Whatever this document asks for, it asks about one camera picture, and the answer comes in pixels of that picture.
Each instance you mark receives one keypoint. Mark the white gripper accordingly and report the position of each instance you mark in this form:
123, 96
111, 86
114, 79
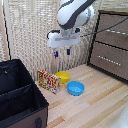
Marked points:
63, 40

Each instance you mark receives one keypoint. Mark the dark-framed drawer cabinet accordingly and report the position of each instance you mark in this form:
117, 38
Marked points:
91, 53

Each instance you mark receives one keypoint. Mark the brown fabric drawer front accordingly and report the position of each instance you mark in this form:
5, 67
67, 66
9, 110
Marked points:
113, 23
110, 68

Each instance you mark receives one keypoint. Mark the yellow bowl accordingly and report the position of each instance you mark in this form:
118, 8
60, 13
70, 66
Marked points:
64, 76

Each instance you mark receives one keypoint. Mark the red yellow snack box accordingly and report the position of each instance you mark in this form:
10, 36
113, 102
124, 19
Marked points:
49, 81

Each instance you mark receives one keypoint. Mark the blue bowl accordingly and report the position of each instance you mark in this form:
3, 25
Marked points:
75, 88

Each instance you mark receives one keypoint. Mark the woven folding screen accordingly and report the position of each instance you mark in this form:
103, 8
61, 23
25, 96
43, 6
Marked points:
28, 33

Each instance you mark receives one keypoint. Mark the black fabric storage box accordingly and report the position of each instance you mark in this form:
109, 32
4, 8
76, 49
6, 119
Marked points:
20, 100

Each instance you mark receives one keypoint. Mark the translucent plastic sheet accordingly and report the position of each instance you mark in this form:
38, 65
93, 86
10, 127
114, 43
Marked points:
122, 120

